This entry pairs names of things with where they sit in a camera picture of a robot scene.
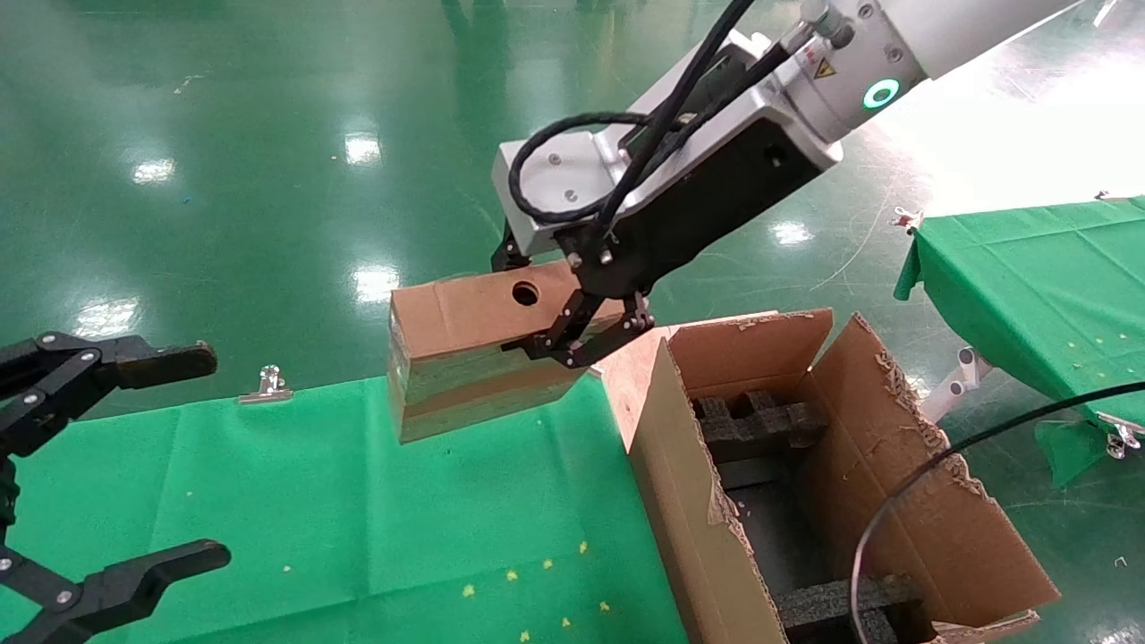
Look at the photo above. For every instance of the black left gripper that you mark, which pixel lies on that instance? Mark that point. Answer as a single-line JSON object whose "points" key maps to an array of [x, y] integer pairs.
{"points": [[7, 492]]}

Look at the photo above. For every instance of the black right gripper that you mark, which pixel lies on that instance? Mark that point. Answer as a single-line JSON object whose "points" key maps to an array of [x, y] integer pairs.
{"points": [[698, 201]]}

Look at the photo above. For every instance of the small brown cardboard box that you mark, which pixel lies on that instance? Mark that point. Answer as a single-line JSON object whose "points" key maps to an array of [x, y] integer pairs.
{"points": [[465, 313]]}

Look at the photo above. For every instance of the large open cardboard carton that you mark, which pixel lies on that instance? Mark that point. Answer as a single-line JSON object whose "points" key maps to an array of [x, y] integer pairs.
{"points": [[680, 501]]}

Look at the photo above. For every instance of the black foam carton liner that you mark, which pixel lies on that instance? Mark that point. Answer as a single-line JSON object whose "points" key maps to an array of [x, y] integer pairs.
{"points": [[778, 528]]}

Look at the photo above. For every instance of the large green tablecloth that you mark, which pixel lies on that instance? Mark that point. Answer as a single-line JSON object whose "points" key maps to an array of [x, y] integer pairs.
{"points": [[358, 510]]}

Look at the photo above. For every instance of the black foam insert block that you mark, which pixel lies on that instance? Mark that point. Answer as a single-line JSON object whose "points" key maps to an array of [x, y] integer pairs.
{"points": [[823, 604], [760, 429]]}

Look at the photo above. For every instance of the green tablecloth with hanging corner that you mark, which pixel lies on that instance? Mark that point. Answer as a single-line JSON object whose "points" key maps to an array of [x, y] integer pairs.
{"points": [[1029, 268]]}

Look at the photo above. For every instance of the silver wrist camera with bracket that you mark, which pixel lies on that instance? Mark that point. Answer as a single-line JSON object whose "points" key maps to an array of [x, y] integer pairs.
{"points": [[572, 174]]}

